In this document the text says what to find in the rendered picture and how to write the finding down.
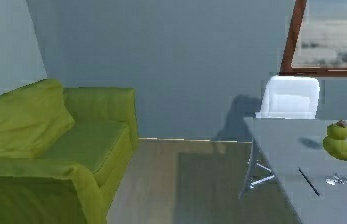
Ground white chair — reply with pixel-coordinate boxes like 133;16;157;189
255;75;321;120

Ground green sofa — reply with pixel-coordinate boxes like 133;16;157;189
0;78;140;224

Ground grey table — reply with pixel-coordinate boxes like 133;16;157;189
238;116;347;224

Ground black pencil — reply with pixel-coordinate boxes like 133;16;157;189
297;167;322;198

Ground green duck figure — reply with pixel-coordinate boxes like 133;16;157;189
322;119;347;162

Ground brown framed window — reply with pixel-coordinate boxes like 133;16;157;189
279;0;347;78

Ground silver keys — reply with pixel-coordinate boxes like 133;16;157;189
325;173;347;187

